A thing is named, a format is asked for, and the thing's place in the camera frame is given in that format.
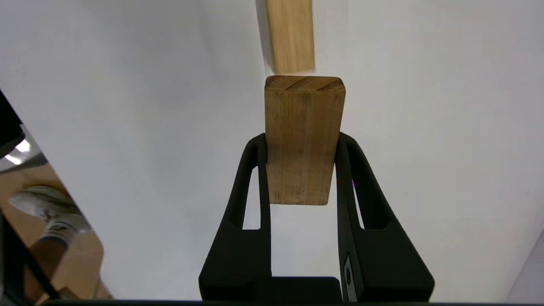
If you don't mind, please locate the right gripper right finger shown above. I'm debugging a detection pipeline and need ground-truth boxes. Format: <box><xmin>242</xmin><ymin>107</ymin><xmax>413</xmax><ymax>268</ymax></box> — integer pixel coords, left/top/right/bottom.
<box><xmin>336</xmin><ymin>133</ymin><xmax>435</xmax><ymax>302</ymax></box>

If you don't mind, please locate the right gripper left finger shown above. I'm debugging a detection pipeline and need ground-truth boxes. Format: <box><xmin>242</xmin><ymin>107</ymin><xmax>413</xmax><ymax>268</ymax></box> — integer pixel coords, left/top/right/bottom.
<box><xmin>198</xmin><ymin>133</ymin><xmax>272</xmax><ymax>303</ymax></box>

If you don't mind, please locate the rectangular wooden building block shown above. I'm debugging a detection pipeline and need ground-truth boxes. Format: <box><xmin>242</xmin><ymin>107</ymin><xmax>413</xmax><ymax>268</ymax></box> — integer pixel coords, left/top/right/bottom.
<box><xmin>264</xmin><ymin>76</ymin><xmax>346</xmax><ymax>206</ymax></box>

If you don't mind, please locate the arched wooden building block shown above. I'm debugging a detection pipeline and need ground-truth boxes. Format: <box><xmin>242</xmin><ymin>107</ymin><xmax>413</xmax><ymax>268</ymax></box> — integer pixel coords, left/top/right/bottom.
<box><xmin>267</xmin><ymin>0</ymin><xmax>316</xmax><ymax>74</ymax></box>

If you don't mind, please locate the white sneaker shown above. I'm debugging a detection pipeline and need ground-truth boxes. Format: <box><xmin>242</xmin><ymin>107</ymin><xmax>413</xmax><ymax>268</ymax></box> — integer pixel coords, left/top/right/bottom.
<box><xmin>9</xmin><ymin>186</ymin><xmax>83</xmax><ymax>224</ymax></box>

